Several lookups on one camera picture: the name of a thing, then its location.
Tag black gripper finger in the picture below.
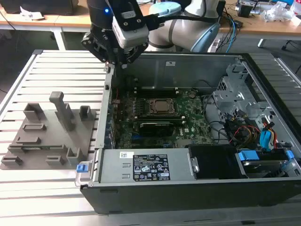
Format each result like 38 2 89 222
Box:
80 32 116 65
118 44 144 69

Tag green RAM stick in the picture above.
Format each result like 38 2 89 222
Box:
21 146 64 150

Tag black RAM slot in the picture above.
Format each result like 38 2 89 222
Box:
137 90 179 98

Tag silver CPU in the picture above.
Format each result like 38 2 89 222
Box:
154 100 170 113

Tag large black box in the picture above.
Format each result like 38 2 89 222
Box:
4 0 76 16

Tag wooden desk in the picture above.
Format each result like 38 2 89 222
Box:
218 4 301 48
0 3 95 50

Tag CPU socket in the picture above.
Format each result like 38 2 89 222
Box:
147 97 180 116

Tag white crumpled paper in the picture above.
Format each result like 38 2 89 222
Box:
19 6 46 21

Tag black graphics card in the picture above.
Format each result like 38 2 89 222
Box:
138 121 175 137

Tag white power strip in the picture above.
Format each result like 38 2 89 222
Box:
207 38 221 53

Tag green motherboard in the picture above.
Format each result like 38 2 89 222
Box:
110 89 226 149

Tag grey parts rack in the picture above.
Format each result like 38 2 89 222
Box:
0 91 99 170

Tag grey power supply with label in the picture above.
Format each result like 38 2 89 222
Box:
98 148 196 183

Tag metal drive cage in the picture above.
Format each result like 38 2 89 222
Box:
212 63 276 123

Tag small black box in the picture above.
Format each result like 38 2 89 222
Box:
237 3 256 17

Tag black PC case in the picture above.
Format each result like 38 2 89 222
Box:
75 52 301 215

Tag clear plastic bag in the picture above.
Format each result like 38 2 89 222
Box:
260 1 295 23

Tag hard disk in blue carrier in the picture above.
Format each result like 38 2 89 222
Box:
236 150 294 179

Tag grey box wrist camera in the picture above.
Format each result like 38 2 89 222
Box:
112 9 150 49

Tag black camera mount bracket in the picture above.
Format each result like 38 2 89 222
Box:
105 0 144 32

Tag black camera cable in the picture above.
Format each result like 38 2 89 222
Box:
145 12 224 32

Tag blue cables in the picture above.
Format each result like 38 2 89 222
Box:
225 18 238 53

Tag red yellow black wire bundle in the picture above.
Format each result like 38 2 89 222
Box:
225 122 262 145

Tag blue flat wire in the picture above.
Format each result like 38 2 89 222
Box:
259 128 278 149

